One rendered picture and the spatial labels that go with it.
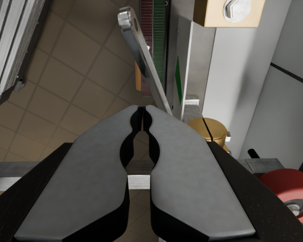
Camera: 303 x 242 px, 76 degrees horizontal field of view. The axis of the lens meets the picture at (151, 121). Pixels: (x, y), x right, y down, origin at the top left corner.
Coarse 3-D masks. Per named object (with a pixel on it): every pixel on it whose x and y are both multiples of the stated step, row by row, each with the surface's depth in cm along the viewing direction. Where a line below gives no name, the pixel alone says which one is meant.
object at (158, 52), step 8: (160, 0) 29; (160, 8) 30; (160, 16) 30; (160, 24) 31; (160, 32) 32; (160, 40) 32; (160, 48) 33; (160, 56) 34; (160, 64) 35; (160, 72) 35; (160, 80) 36
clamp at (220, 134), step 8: (192, 120) 26; (200, 120) 26; (208, 120) 26; (200, 128) 24; (208, 128) 24; (216, 128) 24; (224, 128) 24; (208, 136) 23; (216, 136) 23; (224, 136) 23; (224, 144) 25
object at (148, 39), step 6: (144, 0) 29; (150, 0) 29; (144, 6) 30; (150, 6) 30; (144, 12) 30; (150, 12) 30; (144, 18) 31; (150, 18) 31; (144, 24) 31; (150, 24) 31; (144, 30) 31; (150, 30) 32; (144, 36) 32; (150, 36) 32; (150, 42) 32; (150, 48) 33; (150, 54) 34; (144, 84) 36; (144, 90) 37
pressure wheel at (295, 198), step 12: (252, 156) 32; (264, 180) 25; (276, 180) 24; (288, 180) 23; (300, 180) 23; (276, 192) 23; (288, 192) 22; (300, 192) 22; (288, 204) 24; (300, 204) 24; (300, 216) 25
